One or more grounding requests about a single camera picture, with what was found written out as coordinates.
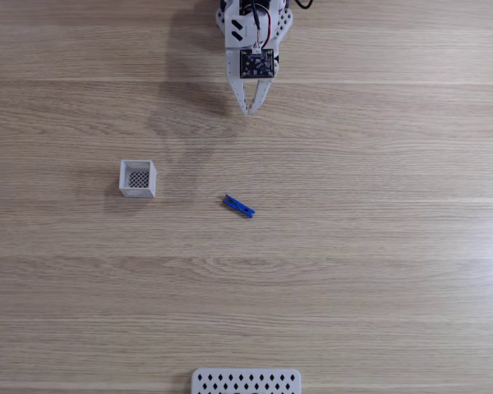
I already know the blue clothes peg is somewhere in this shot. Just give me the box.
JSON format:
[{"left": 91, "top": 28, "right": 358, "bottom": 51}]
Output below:
[{"left": 222, "top": 194, "right": 256, "bottom": 219}]

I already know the small white lattice crate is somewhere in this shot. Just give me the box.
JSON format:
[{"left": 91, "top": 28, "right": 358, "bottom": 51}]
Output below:
[{"left": 118, "top": 158, "right": 158, "bottom": 199}]

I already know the white perforated plate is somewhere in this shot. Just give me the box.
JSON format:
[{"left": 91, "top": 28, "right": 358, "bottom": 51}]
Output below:
[{"left": 191, "top": 368, "right": 302, "bottom": 394}]

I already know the black camera cable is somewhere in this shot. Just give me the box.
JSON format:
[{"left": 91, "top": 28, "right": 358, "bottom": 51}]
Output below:
[{"left": 250, "top": 0, "right": 314, "bottom": 32}]

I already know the red white servo wire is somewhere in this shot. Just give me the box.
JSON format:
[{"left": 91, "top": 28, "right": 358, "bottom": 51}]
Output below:
[{"left": 252, "top": 6, "right": 274, "bottom": 53}]

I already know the black camera circuit board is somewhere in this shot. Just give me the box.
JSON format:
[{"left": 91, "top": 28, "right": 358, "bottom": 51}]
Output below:
[{"left": 239, "top": 48, "right": 276, "bottom": 80}]

